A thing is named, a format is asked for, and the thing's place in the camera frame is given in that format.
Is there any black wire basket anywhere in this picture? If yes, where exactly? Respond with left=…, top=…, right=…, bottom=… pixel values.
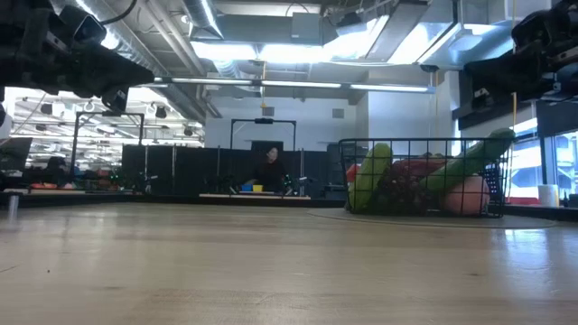
left=337, top=136, right=518, bottom=218

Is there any dark computer monitor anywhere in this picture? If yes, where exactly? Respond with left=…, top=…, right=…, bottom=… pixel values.
left=0, top=137, right=33, bottom=172

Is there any black rig frame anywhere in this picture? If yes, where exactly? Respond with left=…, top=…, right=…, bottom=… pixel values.
left=70, top=110, right=145, bottom=180
left=229, top=117, right=298, bottom=153

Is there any black partition wall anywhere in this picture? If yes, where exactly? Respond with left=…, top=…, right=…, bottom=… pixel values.
left=121, top=143, right=344, bottom=196

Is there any narrow silver ventilation duct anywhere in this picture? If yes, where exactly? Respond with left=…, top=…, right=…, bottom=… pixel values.
left=182, top=0, right=225, bottom=40

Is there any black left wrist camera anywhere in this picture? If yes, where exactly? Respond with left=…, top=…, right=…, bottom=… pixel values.
left=57, top=4, right=108, bottom=46

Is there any large silver ventilation duct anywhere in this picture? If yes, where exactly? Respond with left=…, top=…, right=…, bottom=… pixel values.
left=49, top=0, right=195, bottom=121

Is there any grey ceiling box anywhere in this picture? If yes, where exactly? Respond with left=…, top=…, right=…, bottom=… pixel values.
left=291, top=12, right=324, bottom=44

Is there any green cucumber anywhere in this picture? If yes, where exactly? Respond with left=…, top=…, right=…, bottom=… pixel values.
left=424, top=127, right=517, bottom=193
left=350, top=143, right=393, bottom=214

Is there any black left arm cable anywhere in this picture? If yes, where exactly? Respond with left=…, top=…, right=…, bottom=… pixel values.
left=98, top=0, right=139, bottom=26

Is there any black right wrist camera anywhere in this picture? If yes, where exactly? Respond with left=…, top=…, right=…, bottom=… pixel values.
left=510, top=9, right=555, bottom=51

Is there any cluttered background table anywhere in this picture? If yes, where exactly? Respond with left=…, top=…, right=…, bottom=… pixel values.
left=0, top=188, right=144, bottom=209

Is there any pink peach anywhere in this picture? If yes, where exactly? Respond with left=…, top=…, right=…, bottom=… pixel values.
left=444, top=174, right=492, bottom=217

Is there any short grey post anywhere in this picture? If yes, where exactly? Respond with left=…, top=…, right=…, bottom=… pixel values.
left=7, top=193, right=20, bottom=222

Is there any wide rectangular silver duct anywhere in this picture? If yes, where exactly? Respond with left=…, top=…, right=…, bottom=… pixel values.
left=365, top=0, right=516, bottom=72

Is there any long ceiling light tube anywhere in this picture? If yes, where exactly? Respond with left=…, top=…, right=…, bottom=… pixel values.
left=139, top=75, right=434, bottom=94

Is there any red grape bunch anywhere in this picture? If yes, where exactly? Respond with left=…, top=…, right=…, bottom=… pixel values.
left=374, top=157, right=446, bottom=216

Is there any person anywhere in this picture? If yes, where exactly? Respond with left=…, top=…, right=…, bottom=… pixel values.
left=252, top=146, right=290, bottom=195
left=44, top=155, right=70, bottom=186

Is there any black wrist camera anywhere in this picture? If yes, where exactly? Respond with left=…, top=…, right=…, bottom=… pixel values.
left=510, top=9, right=555, bottom=51
left=57, top=4, right=108, bottom=46

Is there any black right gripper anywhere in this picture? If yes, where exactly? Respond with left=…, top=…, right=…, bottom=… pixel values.
left=463, top=8, right=578, bottom=112

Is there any white cup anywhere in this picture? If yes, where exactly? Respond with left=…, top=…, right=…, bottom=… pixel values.
left=537, top=183, right=560, bottom=208

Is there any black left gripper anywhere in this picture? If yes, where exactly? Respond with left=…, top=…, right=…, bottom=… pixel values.
left=0, top=17, right=155, bottom=114

